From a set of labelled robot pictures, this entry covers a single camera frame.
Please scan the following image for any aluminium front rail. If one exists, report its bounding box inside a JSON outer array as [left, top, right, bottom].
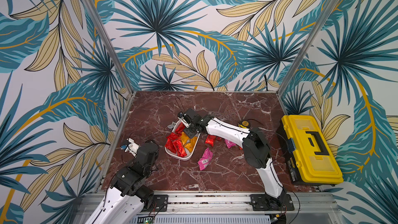
[[71, 191, 343, 224]]

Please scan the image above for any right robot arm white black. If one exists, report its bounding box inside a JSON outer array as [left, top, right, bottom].
[[178, 108, 287, 202]]

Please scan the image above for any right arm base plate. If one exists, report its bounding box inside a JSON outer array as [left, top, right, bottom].
[[250, 194, 295, 213]]

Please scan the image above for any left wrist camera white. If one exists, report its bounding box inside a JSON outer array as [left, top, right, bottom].
[[121, 138, 140, 157]]

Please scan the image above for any magenta tea bag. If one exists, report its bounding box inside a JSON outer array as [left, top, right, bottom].
[[224, 139, 236, 149], [198, 148, 213, 171]]

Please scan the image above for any orange tea bag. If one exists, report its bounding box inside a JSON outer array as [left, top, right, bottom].
[[180, 132, 198, 153]]

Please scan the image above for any white plastic storage box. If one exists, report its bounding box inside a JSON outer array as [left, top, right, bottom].
[[164, 120, 201, 161]]

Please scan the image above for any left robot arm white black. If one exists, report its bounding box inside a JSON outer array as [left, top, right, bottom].
[[86, 142, 159, 224]]

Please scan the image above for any yellow black tape measure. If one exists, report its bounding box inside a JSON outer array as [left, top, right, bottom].
[[238, 120, 251, 129]]

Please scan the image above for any yellow black toolbox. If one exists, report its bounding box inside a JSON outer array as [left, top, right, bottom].
[[277, 115, 343, 186]]

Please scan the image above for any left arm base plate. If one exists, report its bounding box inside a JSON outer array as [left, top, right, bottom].
[[142, 195, 169, 213]]

